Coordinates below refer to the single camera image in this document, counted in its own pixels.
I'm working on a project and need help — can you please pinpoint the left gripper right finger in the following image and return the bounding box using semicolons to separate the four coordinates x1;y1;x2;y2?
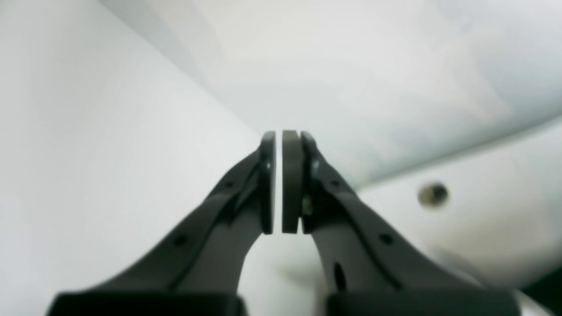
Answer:
282;130;521;316

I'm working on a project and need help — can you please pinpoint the left table cable grommet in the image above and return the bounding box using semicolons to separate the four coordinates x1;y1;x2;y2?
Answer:
417;182;451;209

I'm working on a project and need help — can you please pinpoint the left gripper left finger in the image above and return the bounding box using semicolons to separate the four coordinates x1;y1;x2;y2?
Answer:
48;132;276;316

